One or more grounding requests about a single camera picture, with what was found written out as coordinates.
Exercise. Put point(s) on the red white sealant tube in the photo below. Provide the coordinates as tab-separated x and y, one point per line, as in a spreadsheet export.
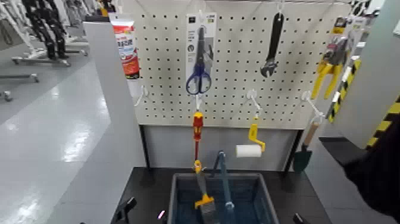
126	47

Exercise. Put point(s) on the grey wheeled stand base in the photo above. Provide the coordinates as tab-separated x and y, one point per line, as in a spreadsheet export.
43	61

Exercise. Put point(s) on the matte cream pegboard panel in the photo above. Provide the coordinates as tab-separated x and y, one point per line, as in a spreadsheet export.
237	62

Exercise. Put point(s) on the grey plastic crate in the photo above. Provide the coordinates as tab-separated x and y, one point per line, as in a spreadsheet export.
268	200

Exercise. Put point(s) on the black humanoid robot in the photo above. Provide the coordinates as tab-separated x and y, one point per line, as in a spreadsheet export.
47	25

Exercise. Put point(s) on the red yellow screwdriver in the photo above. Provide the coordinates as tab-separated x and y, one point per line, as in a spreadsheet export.
198	125

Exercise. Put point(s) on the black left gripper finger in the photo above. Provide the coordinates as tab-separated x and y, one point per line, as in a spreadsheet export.
125	209
162	219

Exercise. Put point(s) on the blue scissors in package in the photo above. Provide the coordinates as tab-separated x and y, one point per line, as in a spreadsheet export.
200	47

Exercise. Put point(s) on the grey partition wall panel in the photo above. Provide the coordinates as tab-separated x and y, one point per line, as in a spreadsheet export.
106	125

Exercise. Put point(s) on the black frame leg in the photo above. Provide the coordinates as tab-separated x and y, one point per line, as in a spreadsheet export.
144	147
292	150

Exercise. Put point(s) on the yellow pliers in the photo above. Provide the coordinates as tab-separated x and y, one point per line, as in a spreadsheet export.
329	70

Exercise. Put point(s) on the white humanoid robot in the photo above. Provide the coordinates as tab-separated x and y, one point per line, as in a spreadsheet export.
18	28

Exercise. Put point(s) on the grey column with hazard tape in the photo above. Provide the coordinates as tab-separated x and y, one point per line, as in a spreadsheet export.
375	62

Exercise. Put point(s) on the white packaged item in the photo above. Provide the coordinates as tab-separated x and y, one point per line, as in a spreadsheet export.
356	37

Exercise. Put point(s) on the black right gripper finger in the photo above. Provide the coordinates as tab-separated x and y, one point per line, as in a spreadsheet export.
300	219

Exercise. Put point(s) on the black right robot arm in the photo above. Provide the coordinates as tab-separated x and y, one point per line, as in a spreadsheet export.
378	175

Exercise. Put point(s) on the grey back panel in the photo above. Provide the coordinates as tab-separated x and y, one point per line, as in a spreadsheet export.
175	147

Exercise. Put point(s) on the grey yellow brush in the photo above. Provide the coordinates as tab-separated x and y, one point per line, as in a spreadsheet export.
203	186

